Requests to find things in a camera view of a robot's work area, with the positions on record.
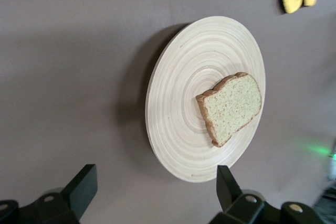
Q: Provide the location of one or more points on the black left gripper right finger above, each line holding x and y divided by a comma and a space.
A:
252, 208

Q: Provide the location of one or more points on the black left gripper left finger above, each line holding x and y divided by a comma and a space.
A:
52, 208

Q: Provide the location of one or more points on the toast bread slice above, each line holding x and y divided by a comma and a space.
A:
233, 108

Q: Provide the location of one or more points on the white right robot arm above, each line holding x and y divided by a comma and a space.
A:
332, 179

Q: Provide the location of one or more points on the round wooden plate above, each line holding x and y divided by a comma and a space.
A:
178, 98

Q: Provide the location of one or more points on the large table cover sheet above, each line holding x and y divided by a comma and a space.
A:
65, 77

